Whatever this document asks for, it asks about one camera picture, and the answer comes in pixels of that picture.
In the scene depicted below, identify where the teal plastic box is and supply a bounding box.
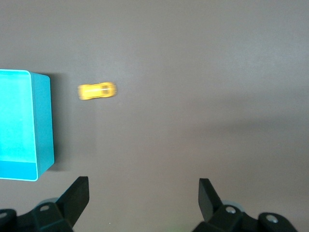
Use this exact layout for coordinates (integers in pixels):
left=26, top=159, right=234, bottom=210
left=0, top=69, right=54, bottom=182

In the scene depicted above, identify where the brown table mat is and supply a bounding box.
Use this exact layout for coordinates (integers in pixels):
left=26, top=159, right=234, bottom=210
left=0, top=0, right=309, bottom=232

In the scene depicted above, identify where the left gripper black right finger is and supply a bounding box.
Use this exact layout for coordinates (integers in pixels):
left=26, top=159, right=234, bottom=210
left=192, top=178, right=297, bottom=232

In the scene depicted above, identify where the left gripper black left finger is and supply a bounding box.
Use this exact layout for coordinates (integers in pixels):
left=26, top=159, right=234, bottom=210
left=0, top=176, right=90, bottom=232

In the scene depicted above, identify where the yellow beetle toy car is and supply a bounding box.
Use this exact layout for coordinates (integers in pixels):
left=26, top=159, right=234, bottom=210
left=77, top=81, right=118, bottom=101

